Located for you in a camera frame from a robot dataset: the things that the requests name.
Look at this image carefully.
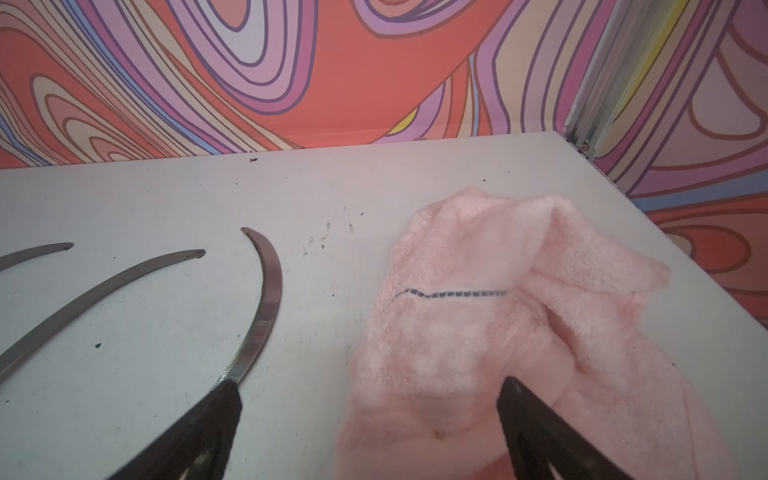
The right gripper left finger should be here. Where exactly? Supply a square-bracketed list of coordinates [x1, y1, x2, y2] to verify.
[111, 380, 242, 479]

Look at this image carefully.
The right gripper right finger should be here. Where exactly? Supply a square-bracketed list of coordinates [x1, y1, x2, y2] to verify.
[496, 377, 629, 480]

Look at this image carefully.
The pink rag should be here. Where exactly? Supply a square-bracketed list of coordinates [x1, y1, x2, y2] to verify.
[336, 188, 738, 479]

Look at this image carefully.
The orange handled sickle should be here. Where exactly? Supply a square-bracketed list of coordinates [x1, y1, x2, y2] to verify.
[216, 227, 283, 386]

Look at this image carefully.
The wooden handled sickle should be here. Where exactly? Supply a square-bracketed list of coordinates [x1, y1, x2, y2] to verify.
[0, 242, 74, 271]
[1, 249, 206, 383]

